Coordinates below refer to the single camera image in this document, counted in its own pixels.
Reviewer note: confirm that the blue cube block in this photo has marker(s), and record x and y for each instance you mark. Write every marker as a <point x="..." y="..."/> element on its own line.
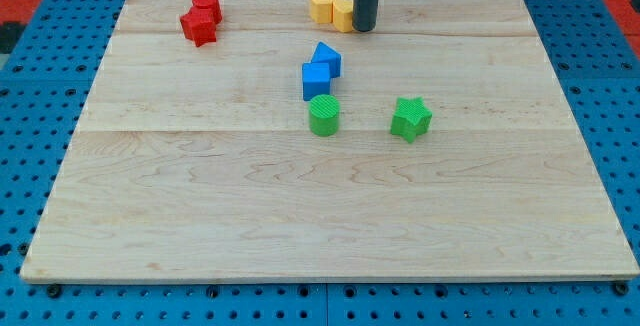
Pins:
<point x="316" y="80"/>

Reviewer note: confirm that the light wooden board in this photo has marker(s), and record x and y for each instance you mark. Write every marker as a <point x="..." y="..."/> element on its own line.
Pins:
<point x="196" y="165"/>

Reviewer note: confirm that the red cylinder block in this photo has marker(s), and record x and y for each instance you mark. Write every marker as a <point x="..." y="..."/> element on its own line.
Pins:
<point x="212" y="8"/>

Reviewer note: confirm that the blue triangle block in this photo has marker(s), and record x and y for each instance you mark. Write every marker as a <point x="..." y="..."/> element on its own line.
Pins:
<point x="323" y="53"/>

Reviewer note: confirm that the yellow block beside rod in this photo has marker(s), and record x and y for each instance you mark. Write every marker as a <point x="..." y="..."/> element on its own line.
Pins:
<point x="343" y="15"/>

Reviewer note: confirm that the yellow hexagon block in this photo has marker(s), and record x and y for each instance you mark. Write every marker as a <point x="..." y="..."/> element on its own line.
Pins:
<point x="321" y="11"/>

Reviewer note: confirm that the red star block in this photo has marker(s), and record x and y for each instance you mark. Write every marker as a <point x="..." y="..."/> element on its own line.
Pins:
<point x="198" y="26"/>

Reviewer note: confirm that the green cylinder block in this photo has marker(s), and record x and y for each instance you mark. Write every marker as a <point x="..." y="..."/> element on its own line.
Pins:
<point x="324" y="112"/>

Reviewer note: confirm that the green star block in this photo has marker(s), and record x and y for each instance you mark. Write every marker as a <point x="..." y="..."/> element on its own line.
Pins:
<point x="411" y="118"/>

